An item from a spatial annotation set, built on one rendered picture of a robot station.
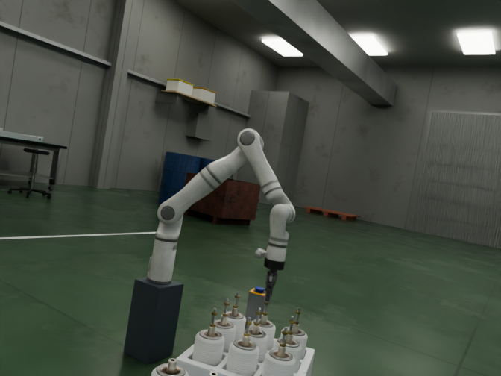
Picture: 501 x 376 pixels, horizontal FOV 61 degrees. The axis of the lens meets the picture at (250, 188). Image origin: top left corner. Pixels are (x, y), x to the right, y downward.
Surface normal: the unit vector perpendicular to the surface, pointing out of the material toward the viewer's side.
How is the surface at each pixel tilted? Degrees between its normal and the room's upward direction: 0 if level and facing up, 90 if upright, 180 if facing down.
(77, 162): 90
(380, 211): 90
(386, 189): 90
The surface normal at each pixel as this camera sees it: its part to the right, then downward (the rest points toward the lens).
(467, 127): -0.54, -0.06
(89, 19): 0.83, 0.16
